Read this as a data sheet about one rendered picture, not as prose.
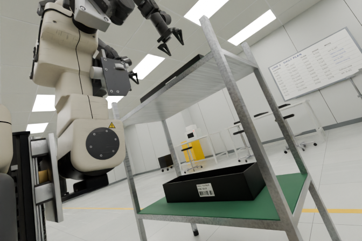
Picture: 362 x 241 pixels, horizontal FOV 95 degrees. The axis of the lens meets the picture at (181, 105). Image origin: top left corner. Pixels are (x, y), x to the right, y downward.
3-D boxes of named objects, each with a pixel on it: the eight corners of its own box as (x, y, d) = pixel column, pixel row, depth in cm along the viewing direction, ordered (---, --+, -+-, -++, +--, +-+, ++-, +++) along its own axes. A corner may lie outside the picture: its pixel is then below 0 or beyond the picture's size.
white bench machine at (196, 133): (193, 140, 566) (188, 127, 577) (203, 136, 541) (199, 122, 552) (186, 142, 536) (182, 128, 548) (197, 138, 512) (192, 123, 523)
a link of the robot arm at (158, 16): (146, 18, 84) (153, 9, 80) (154, 18, 89) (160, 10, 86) (154, 30, 85) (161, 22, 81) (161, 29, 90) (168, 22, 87)
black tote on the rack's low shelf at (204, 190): (167, 203, 104) (161, 184, 107) (185, 191, 117) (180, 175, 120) (253, 200, 68) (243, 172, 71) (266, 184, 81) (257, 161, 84)
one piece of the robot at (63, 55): (22, 196, 31) (46, -19, 53) (10, 202, 55) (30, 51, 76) (142, 172, 50) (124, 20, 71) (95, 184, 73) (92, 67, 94)
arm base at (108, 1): (77, 11, 61) (89, -17, 53) (94, 7, 67) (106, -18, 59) (95, 30, 63) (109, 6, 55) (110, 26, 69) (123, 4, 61)
